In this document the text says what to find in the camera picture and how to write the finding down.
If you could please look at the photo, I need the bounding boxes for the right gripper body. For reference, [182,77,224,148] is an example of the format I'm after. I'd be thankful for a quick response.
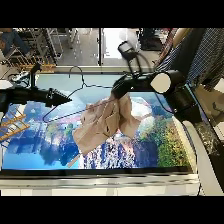
[111,75,132,100]

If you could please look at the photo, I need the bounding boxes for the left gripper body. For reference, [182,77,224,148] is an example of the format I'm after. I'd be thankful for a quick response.
[40,87,64,108]

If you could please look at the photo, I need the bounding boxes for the black clothes hanger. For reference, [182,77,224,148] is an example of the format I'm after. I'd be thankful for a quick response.
[42,65,116,124]

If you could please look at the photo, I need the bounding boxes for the beige long-sleeved shirt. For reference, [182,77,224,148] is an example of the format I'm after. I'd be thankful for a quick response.
[66,94,145,168]

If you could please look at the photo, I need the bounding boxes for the person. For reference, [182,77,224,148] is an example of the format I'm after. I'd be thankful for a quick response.
[0,27,33,60]

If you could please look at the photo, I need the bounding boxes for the blue checked shirt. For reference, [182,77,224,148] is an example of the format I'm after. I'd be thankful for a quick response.
[186,27,224,90]

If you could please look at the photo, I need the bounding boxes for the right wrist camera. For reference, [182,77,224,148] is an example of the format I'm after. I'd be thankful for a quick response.
[117,40,142,75]

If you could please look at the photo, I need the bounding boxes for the black cable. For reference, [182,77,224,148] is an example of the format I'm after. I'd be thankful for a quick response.
[136,50,156,74]

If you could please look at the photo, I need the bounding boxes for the silver frame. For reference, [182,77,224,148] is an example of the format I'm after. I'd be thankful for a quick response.
[0,172,202,196]

